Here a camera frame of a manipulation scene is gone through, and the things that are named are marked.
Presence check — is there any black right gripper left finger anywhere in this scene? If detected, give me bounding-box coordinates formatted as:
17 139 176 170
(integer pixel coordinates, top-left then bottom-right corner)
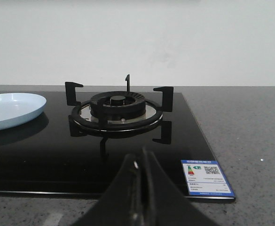
73 154 144 226

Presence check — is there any black glass gas cooktop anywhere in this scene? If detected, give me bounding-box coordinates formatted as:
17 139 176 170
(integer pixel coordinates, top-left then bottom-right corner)
0 91 236 202

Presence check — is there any right black gas burner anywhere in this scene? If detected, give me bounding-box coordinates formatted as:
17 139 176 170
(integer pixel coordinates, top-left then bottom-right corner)
90 91 146 119

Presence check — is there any light blue plate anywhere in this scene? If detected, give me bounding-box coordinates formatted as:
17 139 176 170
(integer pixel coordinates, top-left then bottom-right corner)
0 93 47 130

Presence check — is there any blue white energy label sticker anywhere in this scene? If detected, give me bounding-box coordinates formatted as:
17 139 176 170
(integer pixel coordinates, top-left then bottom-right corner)
181 160 235 200

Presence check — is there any right black pan support grate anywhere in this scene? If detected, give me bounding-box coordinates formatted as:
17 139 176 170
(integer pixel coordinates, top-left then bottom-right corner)
65 74 174 142

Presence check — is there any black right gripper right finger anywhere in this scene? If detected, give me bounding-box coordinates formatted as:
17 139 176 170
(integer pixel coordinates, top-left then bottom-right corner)
141 149 217 226

